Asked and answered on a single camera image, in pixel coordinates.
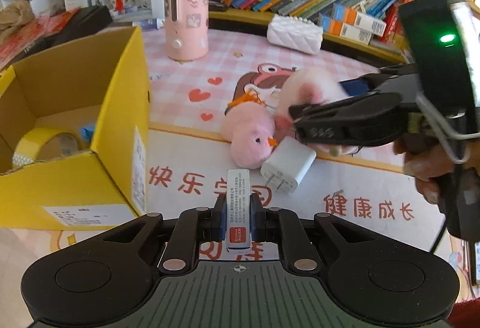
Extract small white red box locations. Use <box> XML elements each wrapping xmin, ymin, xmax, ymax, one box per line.
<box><xmin>225</xmin><ymin>170</ymin><xmax>251</xmax><ymax>255</ymax></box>

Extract pink paw plush toy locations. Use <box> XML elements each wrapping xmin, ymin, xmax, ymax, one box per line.
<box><xmin>274</xmin><ymin>67</ymin><xmax>349</xmax><ymax>142</ymax></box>

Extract person right hand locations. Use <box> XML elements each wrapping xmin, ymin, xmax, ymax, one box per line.
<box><xmin>393</xmin><ymin>132</ymin><xmax>462</xmax><ymax>206</ymax></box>

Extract red boxed book set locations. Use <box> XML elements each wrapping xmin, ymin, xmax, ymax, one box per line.
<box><xmin>380</xmin><ymin>0</ymin><xmax>415</xmax><ymax>44</ymax></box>

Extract orange blue box upper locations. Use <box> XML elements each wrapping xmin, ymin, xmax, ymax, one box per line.
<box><xmin>332</xmin><ymin>4</ymin><xmax>386</xmax><ymax>36</ymax></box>

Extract orange blue box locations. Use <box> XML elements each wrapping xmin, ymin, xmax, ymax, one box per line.
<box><xmin>318</xmin><ymin>15</ymin><xmax>373</xmax><ymax>44</ymax></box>
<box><xmin>332</xmin><ymin>4</ymin><xmax>386</xmax><ymax>36</ymax></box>

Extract pink checkered tablecloth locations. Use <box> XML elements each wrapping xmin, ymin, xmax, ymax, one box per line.
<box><xmin>0</xmin><ymin>27</ymin><xmax>474</xmax><ymax>302</ymax></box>

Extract white charger plug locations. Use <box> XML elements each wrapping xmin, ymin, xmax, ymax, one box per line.
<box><xmin>259</xmin><ymin>137</ymin><xmax>317</xmax><ymax>193</ymax></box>

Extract orange blue box lower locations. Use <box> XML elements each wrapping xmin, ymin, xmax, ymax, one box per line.
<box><xmin>318</xmin><ymin>15</ymin><xmax>373</xmax><ymax>44</ymax></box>

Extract pink chick plush toy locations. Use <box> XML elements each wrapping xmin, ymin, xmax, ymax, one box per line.
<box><xmin>220</xmin><ymin>90</ymin><xmax>277</xmax><ymax>170</ymax></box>

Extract white quilted handbag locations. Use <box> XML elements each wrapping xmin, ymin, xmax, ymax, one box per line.
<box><xmin>267</xmin><ymin>15</ymin><xmax>323</xmax><ymax>55</ymax></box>

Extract smartphone on table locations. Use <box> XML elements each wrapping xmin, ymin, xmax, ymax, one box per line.
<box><xmin>471</xmin><ymin>242</ymin><xmax>480</xmax><ymax>286</ymax></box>

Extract yellow cardboard box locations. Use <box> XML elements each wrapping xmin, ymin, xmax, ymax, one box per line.
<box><xmin>1</xmin><ymin>27</ymin><xmax>151</xmax><ymax>230</ymax></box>

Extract yellow tape roll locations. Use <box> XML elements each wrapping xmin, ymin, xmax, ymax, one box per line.
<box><xmin>12</xmin><ymin>127</ymin><xmax>82</xmax><ymax>169</ymax></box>

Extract pink cylindrical humidifier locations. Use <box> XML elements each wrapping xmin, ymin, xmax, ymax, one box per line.
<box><xmin>164</xmin><ymin>0</ymin><xmax>209</xmax><ymax>62</ymax></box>

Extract black keyboard piano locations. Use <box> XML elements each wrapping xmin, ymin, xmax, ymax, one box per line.
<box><xmin>7</xmin><ymin>6</ymin><xmax>113</xmax><ymax>67</ymax></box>

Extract red paper sheets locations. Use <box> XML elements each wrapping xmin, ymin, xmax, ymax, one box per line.
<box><xmin>1</xmin><ymin>9</ymin><xmax>79</xmax><ymax>69</ymax></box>

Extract brown folded cloth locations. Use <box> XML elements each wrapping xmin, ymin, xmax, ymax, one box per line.
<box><xmin>0</xmin><ymin>0</ymin><xmax>35</xmax><ymax>45</ymax></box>

